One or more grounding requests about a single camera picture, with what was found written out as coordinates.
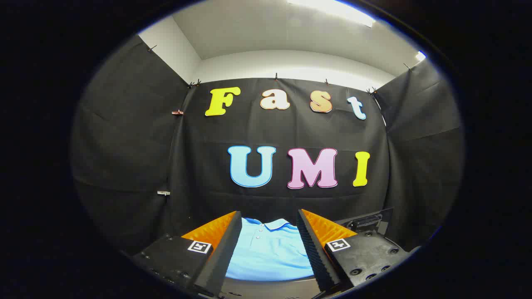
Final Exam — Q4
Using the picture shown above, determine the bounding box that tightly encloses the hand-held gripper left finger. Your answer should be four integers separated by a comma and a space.
132, 211, 243, 298

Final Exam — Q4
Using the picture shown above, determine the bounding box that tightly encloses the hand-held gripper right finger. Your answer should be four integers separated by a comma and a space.
297, 208, 412, 292

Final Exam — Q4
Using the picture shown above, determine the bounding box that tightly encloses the light blue polo shirt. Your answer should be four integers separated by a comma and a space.
226, 217, 315, 282

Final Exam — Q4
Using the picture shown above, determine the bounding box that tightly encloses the black backdrop cloth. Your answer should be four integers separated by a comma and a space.
71, 35, 464, 254

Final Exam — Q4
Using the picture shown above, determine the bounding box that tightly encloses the row of black clips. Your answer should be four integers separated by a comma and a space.
148, 45, 412, 95

